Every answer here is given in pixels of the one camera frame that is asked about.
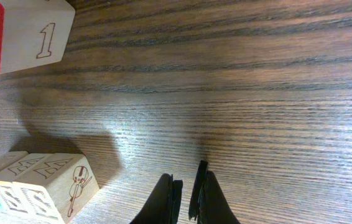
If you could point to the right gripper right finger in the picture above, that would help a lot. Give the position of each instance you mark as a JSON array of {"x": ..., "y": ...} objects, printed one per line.
[{"x": 208, "y": 204}]

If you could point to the yellow S block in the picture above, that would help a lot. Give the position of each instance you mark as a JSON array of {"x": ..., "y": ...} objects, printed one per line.
[{"x": 15, "y": 165}]

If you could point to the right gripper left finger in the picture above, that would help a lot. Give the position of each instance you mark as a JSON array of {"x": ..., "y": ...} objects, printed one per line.
[{"x": 163, "y": 204}]

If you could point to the red V block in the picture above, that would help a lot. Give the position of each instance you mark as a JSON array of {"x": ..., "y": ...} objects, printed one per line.
[{"x": 33, "y": 32}]

